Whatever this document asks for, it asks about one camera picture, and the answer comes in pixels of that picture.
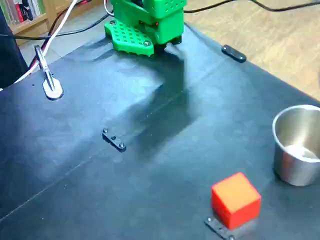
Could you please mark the metal stand with round foot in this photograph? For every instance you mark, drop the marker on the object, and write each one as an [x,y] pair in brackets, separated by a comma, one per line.
[51,87]

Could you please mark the red cube block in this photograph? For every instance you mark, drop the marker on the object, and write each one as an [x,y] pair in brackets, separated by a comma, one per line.
[235,200]

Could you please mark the black screwed joining plate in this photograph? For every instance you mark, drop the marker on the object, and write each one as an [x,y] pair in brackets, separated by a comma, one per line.
[113,138]
[220,228]

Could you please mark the stainless steel cup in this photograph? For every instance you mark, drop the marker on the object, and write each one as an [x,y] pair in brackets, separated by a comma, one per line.
[287,160]

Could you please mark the wooden bookshelf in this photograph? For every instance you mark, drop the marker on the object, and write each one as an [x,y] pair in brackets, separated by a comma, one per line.
[35,22]

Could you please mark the black edge clip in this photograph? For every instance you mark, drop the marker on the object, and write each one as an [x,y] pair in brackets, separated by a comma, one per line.
[233,53]

